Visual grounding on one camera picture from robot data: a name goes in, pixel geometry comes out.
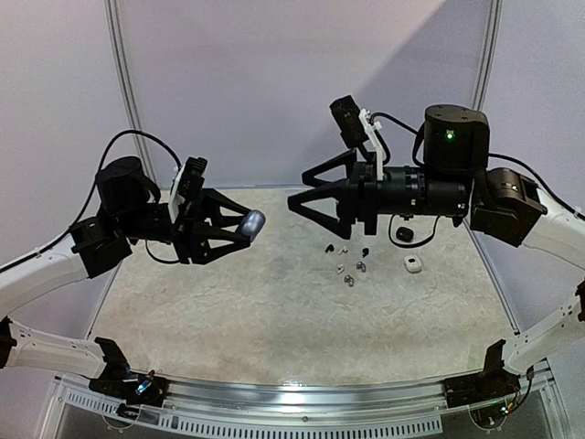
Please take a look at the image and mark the white earbud charging case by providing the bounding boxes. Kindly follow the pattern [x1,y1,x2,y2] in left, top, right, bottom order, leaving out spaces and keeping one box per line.
[403,255,422,273]

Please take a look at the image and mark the silver earbud lower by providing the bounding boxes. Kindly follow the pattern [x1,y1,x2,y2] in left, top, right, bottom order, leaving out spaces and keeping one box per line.
[344,274,355,287]

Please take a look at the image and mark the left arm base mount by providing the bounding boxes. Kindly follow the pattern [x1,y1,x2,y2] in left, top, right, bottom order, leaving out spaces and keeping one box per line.
[89,337,170,408]

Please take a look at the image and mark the aluminium front rail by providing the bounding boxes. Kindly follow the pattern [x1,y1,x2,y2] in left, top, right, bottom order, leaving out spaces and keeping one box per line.
[49,354,555,435]

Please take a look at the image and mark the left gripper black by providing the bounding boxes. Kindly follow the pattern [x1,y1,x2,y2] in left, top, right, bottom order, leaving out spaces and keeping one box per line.
[117,186,256,262]

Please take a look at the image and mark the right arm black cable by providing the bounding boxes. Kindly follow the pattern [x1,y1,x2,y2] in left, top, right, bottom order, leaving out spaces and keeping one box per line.
[365,112,585,248]

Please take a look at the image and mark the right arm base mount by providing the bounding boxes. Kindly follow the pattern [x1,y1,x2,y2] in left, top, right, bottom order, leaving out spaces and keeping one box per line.
[442,339,535,422]

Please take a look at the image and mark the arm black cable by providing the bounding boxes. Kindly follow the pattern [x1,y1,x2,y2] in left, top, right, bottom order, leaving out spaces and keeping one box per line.
[365,112,585,248]
[40,129,184,264]

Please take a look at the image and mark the left aluminium frame post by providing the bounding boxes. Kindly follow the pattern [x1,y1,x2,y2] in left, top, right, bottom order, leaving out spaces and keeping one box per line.
[103,0,156,181]

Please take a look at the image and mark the blue-grey earbud charging case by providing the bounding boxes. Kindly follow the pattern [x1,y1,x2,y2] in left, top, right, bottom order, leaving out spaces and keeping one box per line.
[239,209,266,242]

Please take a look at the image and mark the right aluminium frame post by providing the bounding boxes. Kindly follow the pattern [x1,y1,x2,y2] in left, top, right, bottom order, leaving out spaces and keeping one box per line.
[465,0,520,335]

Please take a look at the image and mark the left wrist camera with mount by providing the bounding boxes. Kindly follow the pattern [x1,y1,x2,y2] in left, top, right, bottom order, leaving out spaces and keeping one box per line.
[167,157,207,224]

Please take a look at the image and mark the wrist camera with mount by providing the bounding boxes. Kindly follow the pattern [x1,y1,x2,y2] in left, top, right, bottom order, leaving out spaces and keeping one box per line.
[167,157,207,224]
[329,95,390,181]

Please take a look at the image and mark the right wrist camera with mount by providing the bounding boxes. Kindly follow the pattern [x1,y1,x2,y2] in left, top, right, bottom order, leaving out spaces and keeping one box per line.
[329,95,390,181]

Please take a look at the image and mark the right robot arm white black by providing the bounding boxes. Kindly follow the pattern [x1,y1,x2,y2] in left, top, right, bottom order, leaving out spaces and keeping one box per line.
[288,96,584,268]

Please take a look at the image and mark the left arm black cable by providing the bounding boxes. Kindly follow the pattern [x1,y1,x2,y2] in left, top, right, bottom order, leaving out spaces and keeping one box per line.
[40,129,184,264]

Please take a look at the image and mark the aluminium frame post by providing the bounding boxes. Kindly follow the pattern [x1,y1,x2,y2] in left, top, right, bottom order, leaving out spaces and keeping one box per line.
[103,0,156,181]
[465,0,520,335]

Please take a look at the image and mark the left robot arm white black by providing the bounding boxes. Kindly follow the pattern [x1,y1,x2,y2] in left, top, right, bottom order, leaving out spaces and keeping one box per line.
[1,156,265,397]

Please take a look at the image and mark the black earbud charging case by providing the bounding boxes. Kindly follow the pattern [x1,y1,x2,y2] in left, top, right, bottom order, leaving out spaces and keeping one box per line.
[395,226,414,243]

